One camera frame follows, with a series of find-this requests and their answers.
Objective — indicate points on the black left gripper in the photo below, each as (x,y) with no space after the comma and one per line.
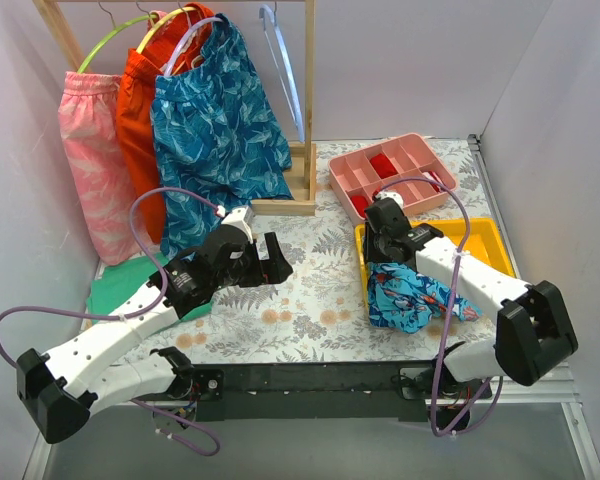
(258,262)

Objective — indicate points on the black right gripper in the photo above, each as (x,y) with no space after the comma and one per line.
(380,253)

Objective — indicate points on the blue shark print shorts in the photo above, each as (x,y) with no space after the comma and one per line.
(399,298)

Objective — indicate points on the pale blue hanger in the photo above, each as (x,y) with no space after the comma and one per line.
(283,65)

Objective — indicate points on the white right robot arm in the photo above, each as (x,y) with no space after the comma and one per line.
(416,272)

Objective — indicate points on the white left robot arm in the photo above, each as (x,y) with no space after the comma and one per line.
(63,387)

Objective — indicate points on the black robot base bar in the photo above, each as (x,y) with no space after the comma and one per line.
(333,390)

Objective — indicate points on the teal leaf print shorts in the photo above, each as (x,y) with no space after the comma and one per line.
(216,139)

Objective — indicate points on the orange shorts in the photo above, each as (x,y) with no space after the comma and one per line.
(136,94)

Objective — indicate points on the pink patterned shorts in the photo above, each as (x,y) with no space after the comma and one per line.
(87,122)

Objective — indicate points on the translucent white hanger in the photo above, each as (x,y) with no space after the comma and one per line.
(188,52)

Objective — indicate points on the yellow hanger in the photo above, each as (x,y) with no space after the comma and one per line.
(161,23)

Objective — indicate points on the red cloth in corner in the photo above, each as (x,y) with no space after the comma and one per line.
(360,203)

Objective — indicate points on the floral table mat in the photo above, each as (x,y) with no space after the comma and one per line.
(318,314)

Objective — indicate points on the red rolled cloth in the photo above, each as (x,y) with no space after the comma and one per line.
(383,166)

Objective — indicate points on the pink divided organizer box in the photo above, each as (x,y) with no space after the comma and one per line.
(356,176)

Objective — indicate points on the red white striped cloth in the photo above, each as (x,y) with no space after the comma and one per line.
(436,182)

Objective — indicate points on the wooden clothes rack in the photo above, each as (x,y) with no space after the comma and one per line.
(301,178)

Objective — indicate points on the yellow plastic tray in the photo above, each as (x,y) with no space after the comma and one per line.
(484,243)

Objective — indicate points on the green folded cloth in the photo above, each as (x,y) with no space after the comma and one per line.
(117,284)

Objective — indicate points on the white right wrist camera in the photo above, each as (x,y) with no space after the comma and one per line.
(392,195)

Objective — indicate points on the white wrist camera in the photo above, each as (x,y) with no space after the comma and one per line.
(240,218)
(392,195)

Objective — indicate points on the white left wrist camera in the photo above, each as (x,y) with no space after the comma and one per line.
(240,218)

